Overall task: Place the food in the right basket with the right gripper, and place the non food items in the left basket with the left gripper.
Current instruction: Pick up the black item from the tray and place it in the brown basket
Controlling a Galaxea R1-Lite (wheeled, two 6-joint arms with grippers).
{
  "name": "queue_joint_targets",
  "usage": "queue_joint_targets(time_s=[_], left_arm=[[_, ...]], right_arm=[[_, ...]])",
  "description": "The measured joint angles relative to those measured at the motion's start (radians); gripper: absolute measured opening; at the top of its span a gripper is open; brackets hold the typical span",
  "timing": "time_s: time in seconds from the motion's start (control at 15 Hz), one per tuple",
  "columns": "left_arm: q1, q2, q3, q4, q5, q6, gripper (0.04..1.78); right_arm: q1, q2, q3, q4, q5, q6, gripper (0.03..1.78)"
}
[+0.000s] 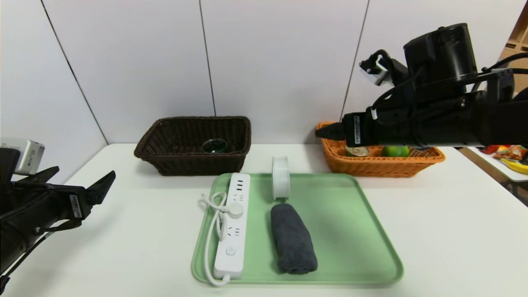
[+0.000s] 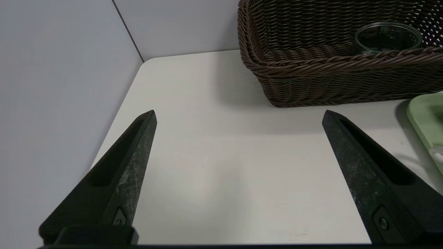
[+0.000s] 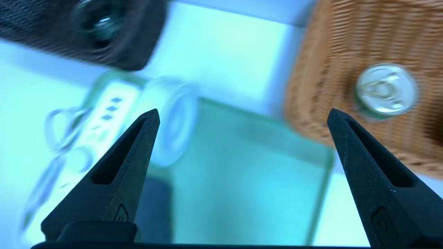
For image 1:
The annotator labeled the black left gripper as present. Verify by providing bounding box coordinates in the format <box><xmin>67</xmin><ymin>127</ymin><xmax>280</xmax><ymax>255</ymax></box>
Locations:
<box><xmin>0</xmin><ymin>166</ymin><xmax>116</xmax><ymax>250</ymax></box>

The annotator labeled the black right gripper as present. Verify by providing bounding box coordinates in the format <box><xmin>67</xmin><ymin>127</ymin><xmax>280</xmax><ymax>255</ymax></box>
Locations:
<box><xmin>315</xmin><ymin>87</ymin><xmax>416</xmax><ymax>148</ymax></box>

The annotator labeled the green citrus fruit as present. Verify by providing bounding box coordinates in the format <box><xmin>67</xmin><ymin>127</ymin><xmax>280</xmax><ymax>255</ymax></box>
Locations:
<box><xmin>382</xmin><ymin>146</ymin><xmax>410</xmax><ymax>158</ymax></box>

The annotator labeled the dark grey towel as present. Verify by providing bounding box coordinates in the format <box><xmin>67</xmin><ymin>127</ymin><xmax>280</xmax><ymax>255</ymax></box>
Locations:
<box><xmin>270</xmin><ymin>203</ymin><xmax>318</xmax><ymax>275</ymax></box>

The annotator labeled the orange wicker basket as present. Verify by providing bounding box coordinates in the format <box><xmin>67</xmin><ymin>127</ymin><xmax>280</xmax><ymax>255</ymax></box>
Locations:
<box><xmin>316</xmin><ymin>121</ymin><xmax>446</xmax><ymax>178</ymax></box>

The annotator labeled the dark brown wicker basket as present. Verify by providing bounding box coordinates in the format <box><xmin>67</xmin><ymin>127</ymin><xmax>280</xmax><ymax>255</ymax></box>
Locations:
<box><xmin>134</xmin><ymin>116</ymin><xmax>252</xmax><ymax>177</ymax></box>

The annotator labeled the white tape roll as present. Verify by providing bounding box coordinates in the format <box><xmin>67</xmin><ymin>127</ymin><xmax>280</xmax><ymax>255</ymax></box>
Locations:
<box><xmin>271</xmin><ymin>156</ymin><xmax>291</xmax><ymax>201</ymax></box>

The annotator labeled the light green plastic tray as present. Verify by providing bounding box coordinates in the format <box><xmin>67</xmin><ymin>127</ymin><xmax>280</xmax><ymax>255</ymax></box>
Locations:
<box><xmin>191</xmin><ymin>172</ymin><xmax>404</xmax><ymax>286</ymax></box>

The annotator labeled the white side table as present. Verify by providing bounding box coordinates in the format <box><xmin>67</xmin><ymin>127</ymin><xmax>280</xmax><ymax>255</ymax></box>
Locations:
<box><xmin>466</xmin><ymin>146</ymin><xmax>528</xmax><ymax>183</ymax></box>

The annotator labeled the orange snack packet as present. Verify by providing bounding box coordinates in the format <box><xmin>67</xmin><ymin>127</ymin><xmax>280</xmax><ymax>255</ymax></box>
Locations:
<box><xmin>493</xmin><ymin>145</ymin><xmax>528</xmax><ymax>161</ymax></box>

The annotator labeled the yellow banana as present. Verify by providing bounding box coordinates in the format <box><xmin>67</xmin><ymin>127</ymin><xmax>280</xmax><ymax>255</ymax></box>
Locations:
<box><xmin>500</xmin><ymin>158</ymin><xmax>528</xmax><ymax>174</ymax></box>

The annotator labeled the light wooden cabinet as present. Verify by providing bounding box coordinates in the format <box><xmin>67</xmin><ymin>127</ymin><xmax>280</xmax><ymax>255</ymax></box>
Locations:
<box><xmin>497</xmin><ymin>2</ymin><xmax>528</xmax><ymax>89</ymax></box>

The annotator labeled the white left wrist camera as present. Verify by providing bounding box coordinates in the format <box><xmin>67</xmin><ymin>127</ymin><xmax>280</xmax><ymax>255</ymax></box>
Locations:
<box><xmin>0</xmin><ymin>137</ymin><xmax>45</xmax><ymax>175</ymax></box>

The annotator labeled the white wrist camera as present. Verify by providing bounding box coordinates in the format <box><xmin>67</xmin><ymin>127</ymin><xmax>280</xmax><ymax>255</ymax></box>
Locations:
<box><xmin>0</xmin><ymin>137</ymin><xmax>45</xmax><ymax>175</ymax></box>
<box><xmin>359</xmin><ymin>58</ymin><xmax>392</xmax><ymax>86</ymax></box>

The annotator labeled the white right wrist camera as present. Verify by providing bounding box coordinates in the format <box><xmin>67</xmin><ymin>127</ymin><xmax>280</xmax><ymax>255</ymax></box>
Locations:
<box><xmin>359</xmin><ymin>58</ymin><xmax>392</xmax><ymax>86</ymax></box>

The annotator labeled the white power cable with plug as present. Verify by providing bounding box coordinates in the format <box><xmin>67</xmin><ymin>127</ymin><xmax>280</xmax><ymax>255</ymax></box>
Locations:
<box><xmin>200</xmin><ymin>192</ymin><xmax>245</xmax><ymax>287</ymax></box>

